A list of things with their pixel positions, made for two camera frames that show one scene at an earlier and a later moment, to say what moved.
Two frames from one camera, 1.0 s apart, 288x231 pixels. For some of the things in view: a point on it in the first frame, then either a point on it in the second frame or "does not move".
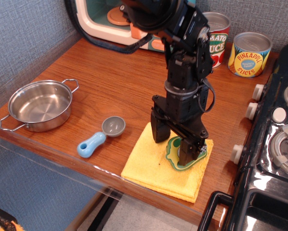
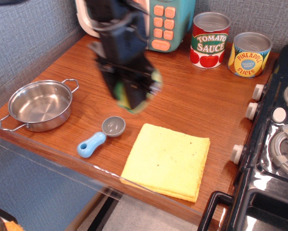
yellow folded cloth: (147, 163) does not move
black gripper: (181, 111) -> (121, 48)
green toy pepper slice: (173, 145) -> (154, 89)
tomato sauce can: (219, 23) does not move
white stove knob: (257, 92) does not move
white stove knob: (251, 110) does not move
